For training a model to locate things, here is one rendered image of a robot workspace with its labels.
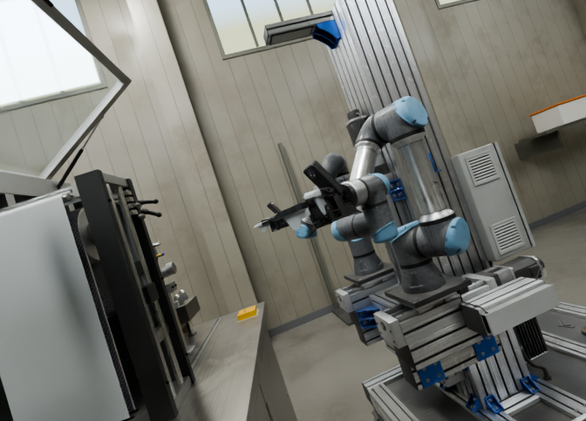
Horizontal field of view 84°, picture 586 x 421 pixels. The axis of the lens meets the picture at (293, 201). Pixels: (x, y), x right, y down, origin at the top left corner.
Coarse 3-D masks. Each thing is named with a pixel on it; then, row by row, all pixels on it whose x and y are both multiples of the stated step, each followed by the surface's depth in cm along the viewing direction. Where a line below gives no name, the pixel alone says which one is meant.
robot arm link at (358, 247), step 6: (354, 240) 162; (360, 240) 161; (366, 240) 161; (354, 246) 162; (360, 246) 161; (366, 246) 161; (372, 246) 163; (354, 252) 163; (360, 252) 161; (366, 252) 160
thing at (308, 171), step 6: (312, 162) 82; (306, 168) 83; (312, 168) 82; (318, 168) 82; (306, 174) 84; (312, 174) 83; (318, 174) 82; (324, 174) 82; (312, 180) 85; (318, 180) 84; (324, 180) 83; (330, 180) 83; (336, 180) 84; (318, 186) 85; (324, 186) 84; (330, 186) 83; (336, 186) 83; (336, 192) 83; (342, 192) 83
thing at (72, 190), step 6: (72, 186) 77; (54, 192) 78; (60, 192) 78; (66, 192) 78; (72, 192) 77; (36, 198) 78; (42, 198) 77; (48, 198) 78; (72, 198) 82; (78, 198) 84; (18, 204) 77; (24, 204) 77; (30, 204) 77; (66, 204) 85; (0, 210) 77; (6, 210) 77
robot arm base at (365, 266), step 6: (372, 252) 162; (354, 258) 165; (360, 258) 161; (366, 258) 160; (372, 258) 160; (378, 258) 163; (354, 264) 166; (360, 264) 161; (366, 264) 160; (372, 264) 159; (378, 264) 160; (354, 270) 166; (360, 270) 161; (366, 270) 159; (372, 270) 158; (378, 270) 159
